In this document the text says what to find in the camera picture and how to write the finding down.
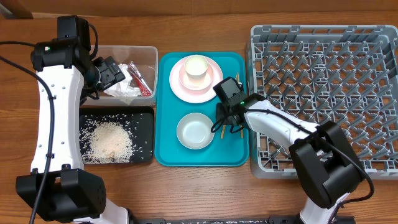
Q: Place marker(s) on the grey bowl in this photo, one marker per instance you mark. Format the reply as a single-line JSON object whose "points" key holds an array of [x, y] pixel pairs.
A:
{"points": [[194, 131]]}

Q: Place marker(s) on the white cup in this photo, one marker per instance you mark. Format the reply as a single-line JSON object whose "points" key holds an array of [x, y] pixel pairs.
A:
{"points": [[196, 67]]}

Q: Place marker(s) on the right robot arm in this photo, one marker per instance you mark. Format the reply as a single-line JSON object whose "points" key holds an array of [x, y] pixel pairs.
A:
{"points": [[326, 165]]}

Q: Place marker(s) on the black plastic tray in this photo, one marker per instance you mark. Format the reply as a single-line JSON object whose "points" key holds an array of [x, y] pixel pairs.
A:
{"points": [[143, 124]]}

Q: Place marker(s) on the rice pile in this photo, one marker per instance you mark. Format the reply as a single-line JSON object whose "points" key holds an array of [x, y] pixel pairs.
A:
{"points": [[109, 144]]}

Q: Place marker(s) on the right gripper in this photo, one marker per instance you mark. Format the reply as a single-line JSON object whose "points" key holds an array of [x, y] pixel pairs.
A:
{"points": [[219, 115]]}

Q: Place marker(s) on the grey dishwasher rack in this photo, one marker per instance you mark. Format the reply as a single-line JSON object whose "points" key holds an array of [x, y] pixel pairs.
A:
{"points": [[344, 74]]}

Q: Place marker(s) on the clear plastic bin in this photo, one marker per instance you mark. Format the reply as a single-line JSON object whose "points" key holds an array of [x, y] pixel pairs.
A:
{"points": [[145, 59]]}

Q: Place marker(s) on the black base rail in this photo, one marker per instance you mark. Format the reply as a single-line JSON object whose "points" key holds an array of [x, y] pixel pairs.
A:
{"points": [[268, 220]]}

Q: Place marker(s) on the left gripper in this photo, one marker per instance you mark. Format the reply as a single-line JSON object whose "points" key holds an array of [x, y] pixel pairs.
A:
{"points": [[111, 71]]}

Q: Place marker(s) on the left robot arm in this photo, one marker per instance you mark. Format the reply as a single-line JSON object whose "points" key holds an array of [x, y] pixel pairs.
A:
{"points": [[58, 188]]}

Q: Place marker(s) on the small pink plate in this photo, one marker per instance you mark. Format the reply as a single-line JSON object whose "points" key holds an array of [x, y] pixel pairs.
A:
{"points": [[183, 78]]}

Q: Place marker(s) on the red sauce packet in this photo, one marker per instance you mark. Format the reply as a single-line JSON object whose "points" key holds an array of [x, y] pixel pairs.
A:
{"points": [[135, 73]]}

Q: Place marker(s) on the white tissue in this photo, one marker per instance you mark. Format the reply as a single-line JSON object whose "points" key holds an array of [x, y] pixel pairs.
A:
{"points": [[123, 88]]}

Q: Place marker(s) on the large white plate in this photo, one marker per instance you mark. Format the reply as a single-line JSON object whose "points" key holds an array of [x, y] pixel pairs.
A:
{"points": [[191, 96]]}

